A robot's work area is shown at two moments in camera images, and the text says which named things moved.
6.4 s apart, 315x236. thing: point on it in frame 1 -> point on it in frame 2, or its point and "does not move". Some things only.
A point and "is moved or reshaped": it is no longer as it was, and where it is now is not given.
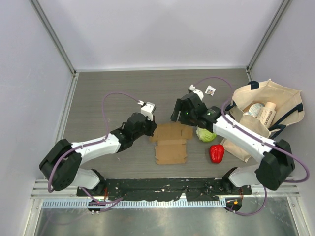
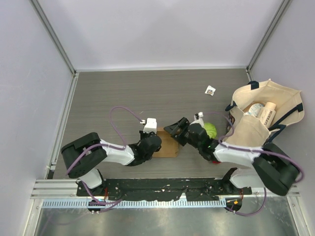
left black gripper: (152, 125) -> (143, 133)
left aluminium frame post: (59, 45) does not move
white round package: (255, 109) does not move
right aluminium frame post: (278, 16) does not move
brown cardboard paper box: (171, 138) is moved or reshaped
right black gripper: (177, 108) -> (183, 124)
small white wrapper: (210, 90) does not move
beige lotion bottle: (267, 113) does not move
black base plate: (198, 189) does not move
